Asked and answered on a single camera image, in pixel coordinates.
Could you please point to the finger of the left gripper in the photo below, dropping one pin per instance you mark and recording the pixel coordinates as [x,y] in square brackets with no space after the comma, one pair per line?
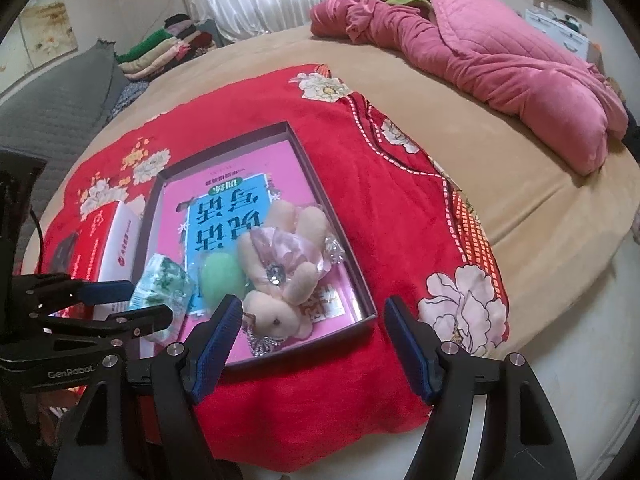
[107,292]
[123,325]

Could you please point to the white drawer cabinet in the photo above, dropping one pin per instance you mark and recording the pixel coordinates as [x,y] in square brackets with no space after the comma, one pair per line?
[566,37]

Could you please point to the dark shallow box tray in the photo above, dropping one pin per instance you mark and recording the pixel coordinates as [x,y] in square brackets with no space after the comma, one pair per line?
[260,239]

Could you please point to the green egg sponge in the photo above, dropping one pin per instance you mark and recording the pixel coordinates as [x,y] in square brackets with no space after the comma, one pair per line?
[221,275]

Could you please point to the framed wall picture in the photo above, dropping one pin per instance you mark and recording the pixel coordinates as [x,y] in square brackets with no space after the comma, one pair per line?
[47,31]

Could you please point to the green patterned tissue pack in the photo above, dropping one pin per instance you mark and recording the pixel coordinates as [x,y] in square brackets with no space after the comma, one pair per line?
[164,282]

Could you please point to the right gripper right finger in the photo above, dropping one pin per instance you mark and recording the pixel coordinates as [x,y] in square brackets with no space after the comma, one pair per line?
[442,382]

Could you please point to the grey quilted headboard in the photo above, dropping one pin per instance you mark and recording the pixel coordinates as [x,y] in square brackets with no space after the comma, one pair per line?
[58,114]

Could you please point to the red floral blanket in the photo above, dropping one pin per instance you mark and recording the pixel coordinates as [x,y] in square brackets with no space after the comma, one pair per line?
[412,232]

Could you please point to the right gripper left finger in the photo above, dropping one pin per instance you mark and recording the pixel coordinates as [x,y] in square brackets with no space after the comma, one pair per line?
[182,375]

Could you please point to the stack of folded clothes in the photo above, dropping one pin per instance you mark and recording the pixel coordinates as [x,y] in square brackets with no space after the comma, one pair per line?
[178,42]

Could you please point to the pink and blue book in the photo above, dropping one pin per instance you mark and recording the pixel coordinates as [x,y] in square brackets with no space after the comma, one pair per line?
[250,224]

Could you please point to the beige teddy bear plush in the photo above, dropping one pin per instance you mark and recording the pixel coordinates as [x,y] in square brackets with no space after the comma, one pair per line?
[284,259]

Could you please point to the red tissue box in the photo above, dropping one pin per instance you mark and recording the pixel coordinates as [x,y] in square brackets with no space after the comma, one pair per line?
[101,248]

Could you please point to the pink quilted duvet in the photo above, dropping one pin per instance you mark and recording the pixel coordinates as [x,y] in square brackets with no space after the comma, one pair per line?
[483,48]

